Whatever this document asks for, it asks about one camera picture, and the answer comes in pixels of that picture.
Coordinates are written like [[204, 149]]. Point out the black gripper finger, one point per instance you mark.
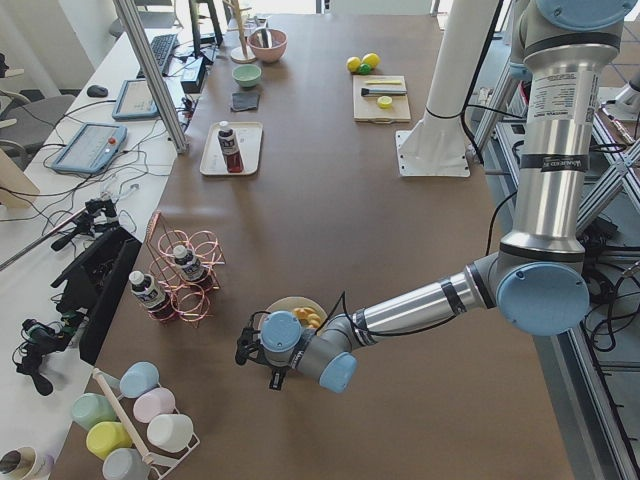
[[277, 378]]

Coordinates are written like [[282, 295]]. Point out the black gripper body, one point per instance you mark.
[[275, 379]]

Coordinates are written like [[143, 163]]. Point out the white round plate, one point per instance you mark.
[[287, 304]]

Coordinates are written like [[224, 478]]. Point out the braided golden donut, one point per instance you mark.
[[308, 317]]

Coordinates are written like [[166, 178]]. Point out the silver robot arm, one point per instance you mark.
[[534, 279]]

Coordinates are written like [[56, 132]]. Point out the dark drink bottle on tray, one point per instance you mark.
[[230, 148]]

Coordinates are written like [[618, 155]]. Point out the cream rabbit tray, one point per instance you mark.
[[248, 135]]

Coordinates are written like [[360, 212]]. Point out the bottle in rack upper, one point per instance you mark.
[[189, 264]]

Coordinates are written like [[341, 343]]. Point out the bottle in rack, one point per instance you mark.
[[152, 296], [189, 264]]

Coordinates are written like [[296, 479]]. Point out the pink cup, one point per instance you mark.
[[157, 401]]

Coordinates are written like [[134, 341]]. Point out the blue cup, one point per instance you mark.
[[140, 378]]

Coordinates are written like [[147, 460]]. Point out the white cup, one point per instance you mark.
[[170, 432]]

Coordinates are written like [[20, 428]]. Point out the bottle in rack front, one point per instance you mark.
[[152, 296]]

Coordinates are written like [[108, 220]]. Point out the grey cup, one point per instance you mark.
[[125, 464]]

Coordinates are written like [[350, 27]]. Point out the yellow cup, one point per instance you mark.
[[105, 437]]

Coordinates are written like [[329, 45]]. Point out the green cup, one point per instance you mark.
[[90, 409]]

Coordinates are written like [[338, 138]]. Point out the grey folded cloth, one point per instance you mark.
[[244, 101]]

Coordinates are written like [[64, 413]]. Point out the blue teach pendant near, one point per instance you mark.
[[91, 150]]

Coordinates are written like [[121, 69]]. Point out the blue teach pendant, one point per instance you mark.
[[91, 150], [134, 102]]

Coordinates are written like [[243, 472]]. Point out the black power adapter box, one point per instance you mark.
[[192, 76]]

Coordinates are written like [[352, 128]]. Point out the blue teach pendant far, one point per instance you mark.
[[134, 102]]

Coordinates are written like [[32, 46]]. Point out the green bowl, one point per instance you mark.
[[247, 75]]

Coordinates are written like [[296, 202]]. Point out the half lemon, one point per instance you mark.
[[384, 102]]

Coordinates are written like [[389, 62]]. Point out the steel muddler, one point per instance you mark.
[[372, 92]]

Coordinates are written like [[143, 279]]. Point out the wooden cutting board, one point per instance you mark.
[[365, 109]]

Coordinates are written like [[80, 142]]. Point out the yellow plastic knife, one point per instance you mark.
[[384, 82]]

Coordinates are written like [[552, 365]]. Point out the wooden mug tree stand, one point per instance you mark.
[[243, 53]]

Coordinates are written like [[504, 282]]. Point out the black computer mouse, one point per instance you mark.
[[97, 91]]

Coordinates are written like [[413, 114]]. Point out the yellow lemon near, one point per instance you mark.
[[353, 64]]

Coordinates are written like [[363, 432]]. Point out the yellow lemon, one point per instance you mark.
[[371, 59], [353, 64]]

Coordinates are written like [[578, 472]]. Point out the pink bowl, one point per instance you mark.
[[272, 54]]

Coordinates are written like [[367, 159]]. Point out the steel ice scoop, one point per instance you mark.
[[264, 37]]

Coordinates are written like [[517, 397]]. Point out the black keyboard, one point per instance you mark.
[[162, 47]]

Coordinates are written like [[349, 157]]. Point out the yellow lemon far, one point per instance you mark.
[[371, 59]]

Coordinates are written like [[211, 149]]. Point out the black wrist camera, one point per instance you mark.
[[246, 346]]

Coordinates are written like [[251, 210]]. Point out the copper wire bottle rack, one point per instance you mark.
[[192, 301]]

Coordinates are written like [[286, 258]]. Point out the white wire cup rack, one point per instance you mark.
[[162, 464]]

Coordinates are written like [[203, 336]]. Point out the black camera clamp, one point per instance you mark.
[[39, 341]]

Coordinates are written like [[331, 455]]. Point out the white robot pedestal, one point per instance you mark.
[[436, 145]]

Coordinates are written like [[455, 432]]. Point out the aluminium frame post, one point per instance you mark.
[[129, 17]]

